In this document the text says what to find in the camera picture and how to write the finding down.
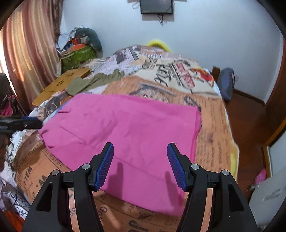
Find wooden lap desk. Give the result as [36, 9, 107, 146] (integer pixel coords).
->
[32, 67, 91, 107]

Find olive green garment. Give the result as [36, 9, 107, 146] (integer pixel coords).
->
[65, 69, 125, 97]

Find striped pink curtain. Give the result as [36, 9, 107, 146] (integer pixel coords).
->
[0, 0, 64, 112]

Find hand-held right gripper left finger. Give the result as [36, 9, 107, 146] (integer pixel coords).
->
[22, 142, 115, 232]

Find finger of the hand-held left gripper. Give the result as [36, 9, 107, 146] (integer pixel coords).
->
[0, 118, 43, 134]

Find orange box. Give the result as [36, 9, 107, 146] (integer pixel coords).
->
[71, 38, 86, 49]

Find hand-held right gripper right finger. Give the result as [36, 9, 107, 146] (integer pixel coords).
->
[167, 143, 255, 232]

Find newspaper printed blanket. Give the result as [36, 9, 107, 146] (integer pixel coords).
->
[0, 45, 239, 232]

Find white box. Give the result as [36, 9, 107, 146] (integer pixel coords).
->
[249, 167, 286, 226]

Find small black monitor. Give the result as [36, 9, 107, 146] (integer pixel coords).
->
[140, 0, 174, 15]

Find green patterned bag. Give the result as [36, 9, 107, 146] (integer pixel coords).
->
[61, 46, 97, 73]

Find grey plush pillow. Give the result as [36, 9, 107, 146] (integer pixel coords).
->
[75, 28, 103, 51]

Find pink plastic bag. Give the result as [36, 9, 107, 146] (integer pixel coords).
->
[255, 168, 268, 186]

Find yellow foam bumper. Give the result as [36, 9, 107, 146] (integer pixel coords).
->
[146, 39, 171, 52]

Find pink pants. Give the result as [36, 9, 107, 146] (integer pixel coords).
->
[38, 94, 202, 217]

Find grey blue backpack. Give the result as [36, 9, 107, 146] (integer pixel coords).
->
[217, 67, 235, 102]

